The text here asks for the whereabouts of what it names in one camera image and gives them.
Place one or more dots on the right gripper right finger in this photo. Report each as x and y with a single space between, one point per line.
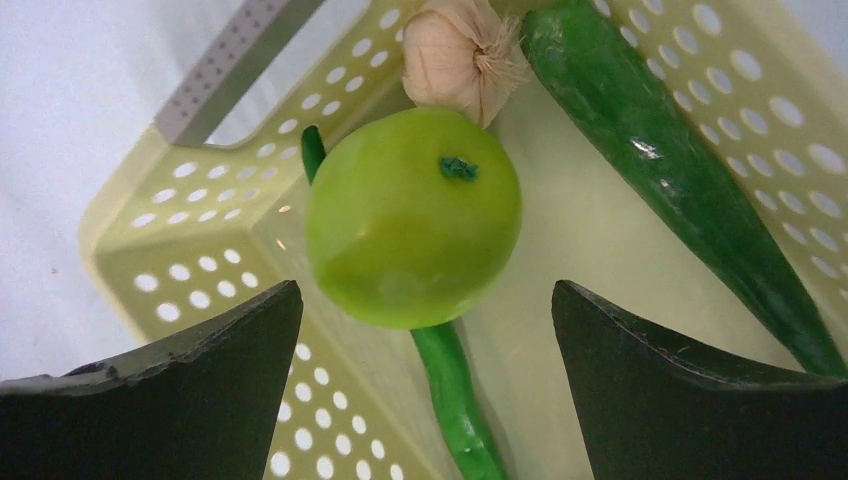
653 403

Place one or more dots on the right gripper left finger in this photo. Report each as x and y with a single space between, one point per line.
198 404

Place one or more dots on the green chili pepper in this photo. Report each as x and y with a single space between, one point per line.
464 429

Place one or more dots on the green apple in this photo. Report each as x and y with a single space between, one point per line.
411 218

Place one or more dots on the green cucumber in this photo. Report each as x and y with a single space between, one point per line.
625 111

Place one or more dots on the cream perforated plastic basket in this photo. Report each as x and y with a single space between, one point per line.
208 208

